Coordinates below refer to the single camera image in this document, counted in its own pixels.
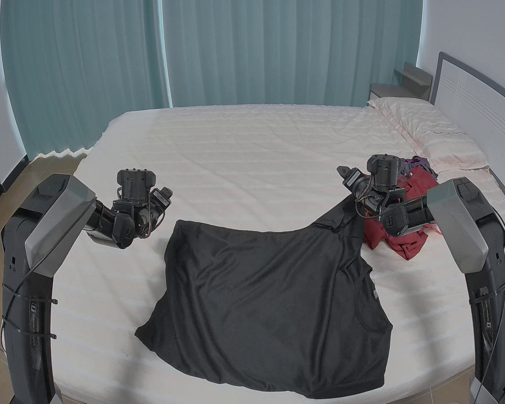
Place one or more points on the dark red garment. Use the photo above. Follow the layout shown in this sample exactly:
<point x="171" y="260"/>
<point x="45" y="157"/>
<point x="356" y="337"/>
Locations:
<point x="423" y="185"/>

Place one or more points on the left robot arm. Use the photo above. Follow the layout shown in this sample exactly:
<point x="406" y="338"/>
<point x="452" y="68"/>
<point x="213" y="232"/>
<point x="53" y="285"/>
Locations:
<point x="54" y="221"/>

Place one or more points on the cream pillow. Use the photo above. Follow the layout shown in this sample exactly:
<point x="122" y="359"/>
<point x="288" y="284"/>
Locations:
<point x="425" y="128"/>

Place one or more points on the bed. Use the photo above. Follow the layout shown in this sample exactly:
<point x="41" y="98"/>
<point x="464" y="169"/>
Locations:
<point x="235" y="162"/>

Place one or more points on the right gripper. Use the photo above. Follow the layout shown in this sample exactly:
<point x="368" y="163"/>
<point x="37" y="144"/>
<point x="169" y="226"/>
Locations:
<point x="355" y="179"/>

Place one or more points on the blue-green curtain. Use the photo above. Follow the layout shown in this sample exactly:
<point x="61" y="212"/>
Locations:
<point x="88" y="57"/>
<point x="277" y="36"/>

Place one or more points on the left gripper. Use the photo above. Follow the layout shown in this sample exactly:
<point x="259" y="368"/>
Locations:
<point x="160" y="202"/>

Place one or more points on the black T-shirt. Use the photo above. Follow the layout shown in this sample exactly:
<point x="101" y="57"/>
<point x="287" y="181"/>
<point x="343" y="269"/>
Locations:
<point x="256" y="288"/>

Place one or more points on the purple grey garment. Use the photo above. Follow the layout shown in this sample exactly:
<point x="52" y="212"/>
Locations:
<point x="421" y="163"/>

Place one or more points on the grey bedside table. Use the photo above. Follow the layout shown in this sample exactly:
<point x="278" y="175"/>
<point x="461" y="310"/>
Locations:
<point x="387" y="89"/>

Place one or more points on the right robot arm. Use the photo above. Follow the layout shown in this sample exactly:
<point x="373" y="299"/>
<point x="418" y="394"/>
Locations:
<point x="458" y="225"/>

